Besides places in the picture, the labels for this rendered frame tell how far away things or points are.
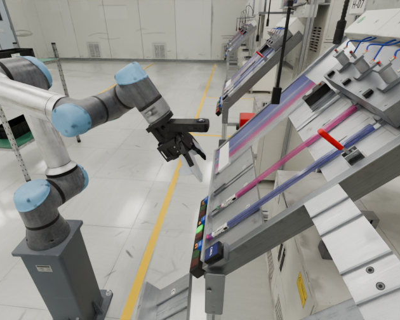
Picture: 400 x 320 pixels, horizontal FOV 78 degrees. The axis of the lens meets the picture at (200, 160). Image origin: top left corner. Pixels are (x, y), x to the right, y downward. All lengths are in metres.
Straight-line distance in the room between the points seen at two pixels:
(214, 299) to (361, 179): 0.46
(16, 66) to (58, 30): 10.06
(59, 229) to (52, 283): 0.25
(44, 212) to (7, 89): 0.44
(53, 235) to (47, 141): 0.35
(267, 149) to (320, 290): 1.44
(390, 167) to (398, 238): 0.61
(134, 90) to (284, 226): 0.49
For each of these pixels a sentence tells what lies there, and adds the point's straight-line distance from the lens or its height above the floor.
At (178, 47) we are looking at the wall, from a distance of 9.44.
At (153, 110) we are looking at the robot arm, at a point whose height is 1.09.
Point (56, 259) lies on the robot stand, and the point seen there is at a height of 0.51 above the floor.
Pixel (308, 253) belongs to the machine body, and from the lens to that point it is 0.95.
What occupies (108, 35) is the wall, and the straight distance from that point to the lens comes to 10.16.
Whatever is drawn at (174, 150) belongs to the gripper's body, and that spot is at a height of 0.97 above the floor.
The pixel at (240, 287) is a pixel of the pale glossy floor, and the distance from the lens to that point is 1.57.
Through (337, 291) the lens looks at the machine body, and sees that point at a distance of 0.89.
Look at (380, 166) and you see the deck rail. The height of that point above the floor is 1.06.
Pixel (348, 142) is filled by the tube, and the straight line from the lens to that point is 0.63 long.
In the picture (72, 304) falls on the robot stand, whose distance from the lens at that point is 1.36.
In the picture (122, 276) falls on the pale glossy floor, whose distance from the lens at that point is 1.65.
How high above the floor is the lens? 1.29
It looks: 29 degrees down
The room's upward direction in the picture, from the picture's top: straight up
